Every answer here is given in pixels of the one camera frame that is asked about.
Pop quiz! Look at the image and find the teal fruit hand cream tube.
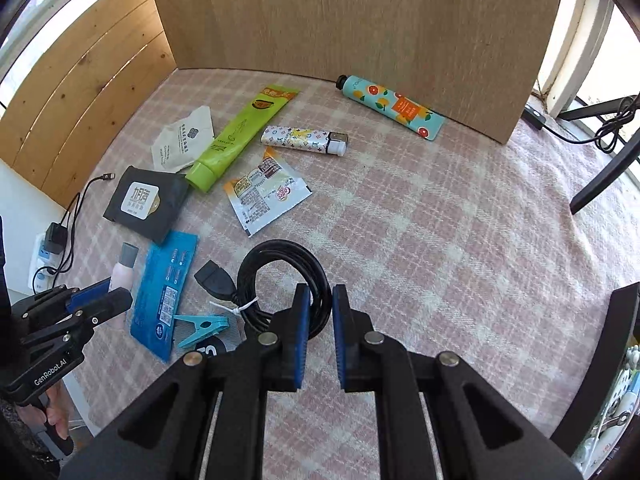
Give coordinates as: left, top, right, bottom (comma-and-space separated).
335, 75, 445, 141

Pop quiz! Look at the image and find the wooden plank wall panel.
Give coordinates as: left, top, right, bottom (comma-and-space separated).
1, 0, 176, 206

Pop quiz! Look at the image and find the black wet wipes pack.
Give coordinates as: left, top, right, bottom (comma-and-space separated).
103, 166, 190, 244

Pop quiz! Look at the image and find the black storage tray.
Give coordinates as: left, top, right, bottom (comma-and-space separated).
551, 283, 639, 479

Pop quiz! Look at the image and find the ring light remote cable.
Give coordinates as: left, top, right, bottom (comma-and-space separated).
520, 93, 640, 155

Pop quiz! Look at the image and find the pink plaid tablecloth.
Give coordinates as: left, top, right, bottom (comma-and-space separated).
74, 70, 639, 479

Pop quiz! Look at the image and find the black tripod stand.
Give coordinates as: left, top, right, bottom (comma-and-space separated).
556, 94, 640, 216

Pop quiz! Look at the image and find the white sachet packet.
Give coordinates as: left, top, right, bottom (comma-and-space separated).
151, 105, 215, 174

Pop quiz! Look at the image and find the wooden board panel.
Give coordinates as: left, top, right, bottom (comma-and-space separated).
155, 0, 560, 143

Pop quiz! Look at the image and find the orange white snack sachet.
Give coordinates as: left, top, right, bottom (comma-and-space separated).
222, 148, 312, 237

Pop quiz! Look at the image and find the white power strip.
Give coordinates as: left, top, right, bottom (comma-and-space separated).
27, 233, 63, 294

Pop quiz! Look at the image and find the black charger with cable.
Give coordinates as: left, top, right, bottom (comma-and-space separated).
44, 172, 115, 288

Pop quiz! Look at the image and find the small pink bottle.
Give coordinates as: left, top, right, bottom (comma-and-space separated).
106, 242, 140, 331

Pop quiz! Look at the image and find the black usb cable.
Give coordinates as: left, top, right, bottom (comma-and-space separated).
193, 238, 334, 342

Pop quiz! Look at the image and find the teal clothes peg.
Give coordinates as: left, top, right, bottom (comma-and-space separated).
174, 314, 230, 349

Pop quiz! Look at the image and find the green cream tube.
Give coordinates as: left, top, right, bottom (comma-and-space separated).
186, 84, 299, 193

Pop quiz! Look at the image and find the blue wipes pack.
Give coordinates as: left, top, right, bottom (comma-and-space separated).
130, 231, 198, 362

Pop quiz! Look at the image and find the patterned lighter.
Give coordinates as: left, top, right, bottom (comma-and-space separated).
260, 126, 348, 156

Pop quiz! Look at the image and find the person's left hand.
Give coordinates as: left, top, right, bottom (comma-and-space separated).
16, 382, 74, 440

